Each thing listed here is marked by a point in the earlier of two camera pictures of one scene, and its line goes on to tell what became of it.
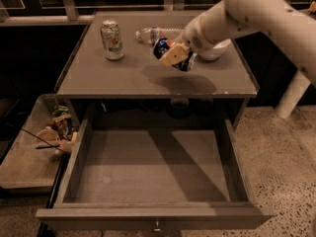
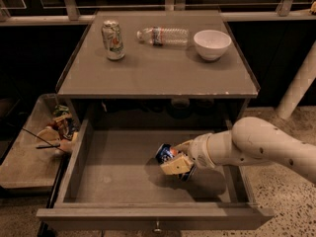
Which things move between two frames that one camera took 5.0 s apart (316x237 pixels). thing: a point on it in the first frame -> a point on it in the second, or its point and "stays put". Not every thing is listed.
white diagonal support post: (292, 95) stays put
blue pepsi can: (162, 44) -> (164, 152)
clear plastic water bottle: (153, 33) stays put
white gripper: (192, 38) -> (199, 151)
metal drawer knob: (157, 229) stays put
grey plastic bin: (25, 166) stays put
